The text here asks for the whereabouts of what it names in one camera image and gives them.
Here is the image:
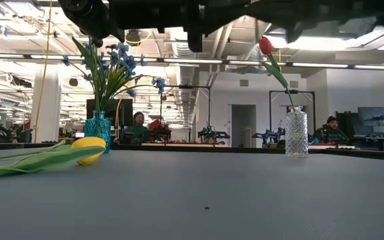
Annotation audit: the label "black rig frame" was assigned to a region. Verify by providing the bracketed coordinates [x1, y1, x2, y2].
[268, 89, 316, 147]
[159, 85, 212, 145]

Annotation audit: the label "silver ventilation duct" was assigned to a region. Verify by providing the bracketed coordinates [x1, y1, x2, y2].
[164, 26, 202, 97]

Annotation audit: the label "black monitor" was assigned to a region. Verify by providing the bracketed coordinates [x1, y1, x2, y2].
[85, 99, 134, 127]

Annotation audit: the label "black background robot arms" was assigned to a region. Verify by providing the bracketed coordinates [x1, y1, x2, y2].
[251, 127, 286, 148]

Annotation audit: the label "blue glass vase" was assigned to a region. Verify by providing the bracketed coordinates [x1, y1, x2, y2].
[84, 110, 112, 154]

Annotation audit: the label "grey-blue table mat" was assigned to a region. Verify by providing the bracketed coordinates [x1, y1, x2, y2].
[0, 148, 384, 240]

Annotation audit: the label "dark desk monitor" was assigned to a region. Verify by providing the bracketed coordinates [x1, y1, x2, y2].
[357, 106, 384, 138]

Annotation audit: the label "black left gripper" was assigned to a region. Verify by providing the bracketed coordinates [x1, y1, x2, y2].
[111, 0, 213, 53]

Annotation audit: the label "blue artificial flower bunch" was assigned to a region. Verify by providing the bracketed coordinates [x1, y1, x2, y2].
[111, 75, 167, 113]
[61, 41, 146, 113]

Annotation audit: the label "white building column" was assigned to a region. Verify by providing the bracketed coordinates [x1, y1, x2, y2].
[30, 65, 62, 143]

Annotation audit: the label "red artificial tulip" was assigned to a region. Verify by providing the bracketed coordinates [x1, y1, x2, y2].
[257, 36, 296, 111]

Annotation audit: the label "yellow artificial tulip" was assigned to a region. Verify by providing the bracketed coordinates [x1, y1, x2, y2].
[0, 136, 107, 181]

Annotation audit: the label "clear cut-glass vase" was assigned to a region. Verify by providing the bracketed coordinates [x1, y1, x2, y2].
[285, 106, 309, 158]

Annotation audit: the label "black ceiling-hung device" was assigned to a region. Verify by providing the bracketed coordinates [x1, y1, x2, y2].
[125, 29, 142, 47]

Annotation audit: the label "person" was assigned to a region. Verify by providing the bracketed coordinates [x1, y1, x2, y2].
[123, 111, 150, 145]
[313, 115, 350, 147]

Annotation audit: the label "long yellow cable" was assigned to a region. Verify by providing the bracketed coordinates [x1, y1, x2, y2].
[33, 0, 53, 144]

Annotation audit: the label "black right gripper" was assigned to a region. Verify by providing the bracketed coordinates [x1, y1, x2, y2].
[211, 0, 309, 43]

